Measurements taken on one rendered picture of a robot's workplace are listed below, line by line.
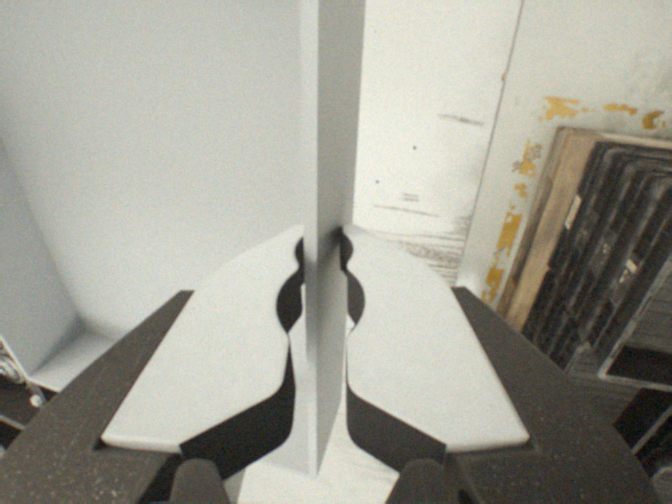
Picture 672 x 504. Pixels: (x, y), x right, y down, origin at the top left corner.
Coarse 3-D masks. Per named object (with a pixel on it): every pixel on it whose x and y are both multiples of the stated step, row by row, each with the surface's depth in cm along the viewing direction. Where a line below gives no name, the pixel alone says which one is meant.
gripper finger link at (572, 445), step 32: (480, 320) 7; (512, 352) 6; (512, 384) 6; (544, 384) 6; (576, 384) 6; (544, 416) 5; (576, 416) 5; (512, 448) 5; (544, 448) 5; (576, 448) 5; (608, 448) 5; (448, 480) 5; (480, 480) 5; (512, 480) 4; (544, 480) 4; (576, 480) 4; (608, 480) 4; (640, 480) 4
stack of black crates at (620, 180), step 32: (608, 160) 79; (640, 160) 73; (576, 192) 94; (608, 192) 78; (640, 192) 67; (576, 224) 91; (608, 224) 76; (640, 224) 64; (576, 256) 90; (608, 256) 75; (640, 256) 64; (576, 288) 86; (608, 288) 72; (640, 288) 61; (576, 320) 84; (608, 320) 70; (640, 320) 73; (608, 352) 68; (640, 352) 76; (640, 384) 69
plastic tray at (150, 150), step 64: (0, 0) 14; (64, 0) 13; (128, 0) 13; (192, 0) 12; (256, 0) 11; (320, 0) 7; (0, 64) 16; (64, 64) 15; (128, 64) 14; (192, 64) 13; (256, 64) 13; (320, 64) 8; (0, 128) 18; (64, 128) 16; (128, 128) 15; (192, 128) 15; (256, 128) 14; (320, 128) 9; (0, 192) 18; (64, 192) 19; (128, 192) 17; (192, 192) 16; (256, 192) 15; (320, 192) 10; (0, 256) 19; (64, 256) 21; (128, 256) 20; (192, 256) 18; (320, 256) 11; (0, 320) 19; (64, 320) 23; (128, 320) 23; (320, 320) 12; (64, 384) 21; (320, 384) 14; (320, 448) 17
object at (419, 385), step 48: (384, 240) 10; (384, 288) 8; (432, 288) 8; (384, 336) 7; (432, 336) 7; (384, 384) 6; (432, 384) 6; (480, 384) 6; (384, 432) 6; (432, 432) 5; (480, 432) 5
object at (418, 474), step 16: (192, 464) 5; (208, 464) 5; (416, 464) 5; (432, 464) 5; (176, 480) 5; (192, 480) 5; (208, 480) 5; (400, 480) 4; (416, 480) 5; (432, 480) 4; (176, 496) 4; (192, 496) 4; (208, 496) 4; (224, 496) 4; (400, 496) 4; (416, 496) 4; (432, 496) 4
